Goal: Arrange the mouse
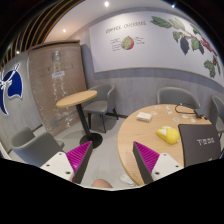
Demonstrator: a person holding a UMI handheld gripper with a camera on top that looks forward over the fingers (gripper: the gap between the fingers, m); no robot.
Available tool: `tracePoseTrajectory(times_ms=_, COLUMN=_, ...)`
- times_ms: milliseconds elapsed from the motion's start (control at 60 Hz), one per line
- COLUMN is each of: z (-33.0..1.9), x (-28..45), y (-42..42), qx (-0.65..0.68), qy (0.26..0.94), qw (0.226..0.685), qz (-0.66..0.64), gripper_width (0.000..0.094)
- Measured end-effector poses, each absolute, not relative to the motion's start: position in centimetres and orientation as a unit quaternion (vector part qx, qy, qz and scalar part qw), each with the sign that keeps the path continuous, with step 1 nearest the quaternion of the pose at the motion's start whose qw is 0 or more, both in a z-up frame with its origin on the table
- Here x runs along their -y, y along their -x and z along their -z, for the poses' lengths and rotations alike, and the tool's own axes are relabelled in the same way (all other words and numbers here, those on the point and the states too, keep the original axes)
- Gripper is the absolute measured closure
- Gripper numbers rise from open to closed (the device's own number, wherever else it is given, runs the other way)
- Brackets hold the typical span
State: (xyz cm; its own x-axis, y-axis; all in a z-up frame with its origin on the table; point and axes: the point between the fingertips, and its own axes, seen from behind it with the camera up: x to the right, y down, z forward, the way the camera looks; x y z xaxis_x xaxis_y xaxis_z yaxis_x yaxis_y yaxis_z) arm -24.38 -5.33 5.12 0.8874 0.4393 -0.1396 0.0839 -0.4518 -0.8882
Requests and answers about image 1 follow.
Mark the blue deer wall logo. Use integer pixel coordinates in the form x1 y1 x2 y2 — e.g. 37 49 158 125
0 64 23 115

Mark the yellow computer mouse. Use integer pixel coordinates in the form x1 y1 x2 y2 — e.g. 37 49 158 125
156 126 180 144

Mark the grey chair far right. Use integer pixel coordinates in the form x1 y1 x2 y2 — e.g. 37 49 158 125
209 95 224 135

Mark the black cable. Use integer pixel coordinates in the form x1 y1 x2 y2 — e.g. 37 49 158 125
174 103 205 119

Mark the small white box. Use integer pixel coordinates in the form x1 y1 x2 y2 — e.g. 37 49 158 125
136 112 152 122

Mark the grey chair behind small table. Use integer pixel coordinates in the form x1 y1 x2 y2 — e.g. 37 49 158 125
83 84 118 125

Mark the coffee cherries wall mural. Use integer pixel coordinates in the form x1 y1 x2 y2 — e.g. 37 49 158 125
89 11 224 83

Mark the grey armchair lower left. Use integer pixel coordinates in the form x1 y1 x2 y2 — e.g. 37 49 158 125
10 127 64 167

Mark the grey chair behind large table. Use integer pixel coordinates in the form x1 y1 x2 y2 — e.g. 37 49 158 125
157 87 200 109

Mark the wrapped wooden wall panel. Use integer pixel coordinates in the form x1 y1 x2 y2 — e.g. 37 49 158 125
28 41 86 136

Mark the large round wooden table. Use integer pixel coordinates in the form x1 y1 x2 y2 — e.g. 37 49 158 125
117 104 210 186

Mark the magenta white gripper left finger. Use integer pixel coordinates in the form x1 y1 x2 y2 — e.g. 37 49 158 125
41 141 93 184

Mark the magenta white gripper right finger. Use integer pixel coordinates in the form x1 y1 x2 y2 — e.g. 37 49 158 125
133 141 183 185

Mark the small round pedestal table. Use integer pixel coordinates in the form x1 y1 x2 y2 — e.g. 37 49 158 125
56 90 103 148

